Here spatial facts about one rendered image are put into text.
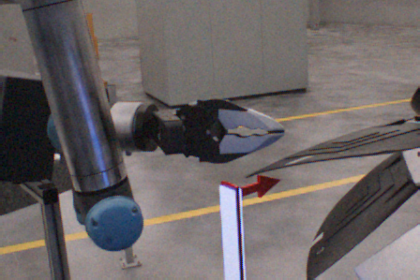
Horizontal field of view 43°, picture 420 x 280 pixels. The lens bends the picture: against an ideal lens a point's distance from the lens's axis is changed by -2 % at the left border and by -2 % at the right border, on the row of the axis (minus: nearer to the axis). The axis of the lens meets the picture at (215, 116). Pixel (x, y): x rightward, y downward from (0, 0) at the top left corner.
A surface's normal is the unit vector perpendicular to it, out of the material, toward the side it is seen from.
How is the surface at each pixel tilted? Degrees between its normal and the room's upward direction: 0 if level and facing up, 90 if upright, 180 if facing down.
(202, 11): 90
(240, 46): 90
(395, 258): 55
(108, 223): 90
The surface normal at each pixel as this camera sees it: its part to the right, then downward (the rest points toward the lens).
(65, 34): 0.43, 0.16
